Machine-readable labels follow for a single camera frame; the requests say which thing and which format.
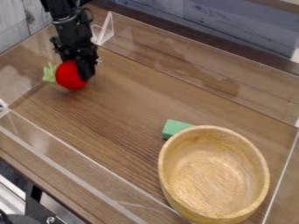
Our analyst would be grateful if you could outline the black cable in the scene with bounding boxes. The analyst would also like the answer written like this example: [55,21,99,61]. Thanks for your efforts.
[0,208,15,224]

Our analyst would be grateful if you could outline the clear acrylic corner bracket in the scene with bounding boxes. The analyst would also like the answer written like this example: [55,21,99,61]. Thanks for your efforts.
[91,11,115,46]

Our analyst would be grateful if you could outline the clear acrylic tray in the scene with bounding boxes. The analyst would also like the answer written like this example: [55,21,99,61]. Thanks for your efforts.
[0,10,299,224]

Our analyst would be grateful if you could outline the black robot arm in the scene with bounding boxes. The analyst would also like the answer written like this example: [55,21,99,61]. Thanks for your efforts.
[41,0,99,81]

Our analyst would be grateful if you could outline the black table frame bracket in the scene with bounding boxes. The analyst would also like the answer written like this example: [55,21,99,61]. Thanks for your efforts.
[25,182,67,224]

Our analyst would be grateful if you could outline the red plush strawberry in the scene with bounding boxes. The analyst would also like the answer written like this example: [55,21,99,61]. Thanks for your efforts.
[42,59,89,90]

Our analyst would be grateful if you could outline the green foam block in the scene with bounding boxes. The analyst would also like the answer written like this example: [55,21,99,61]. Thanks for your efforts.
[163,119,194,140]

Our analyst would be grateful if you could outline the wooden bowl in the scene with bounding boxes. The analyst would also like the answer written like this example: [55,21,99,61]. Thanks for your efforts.
[158,125,270,224]

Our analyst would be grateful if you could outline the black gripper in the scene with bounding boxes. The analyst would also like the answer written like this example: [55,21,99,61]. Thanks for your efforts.
[51,21,99,81]

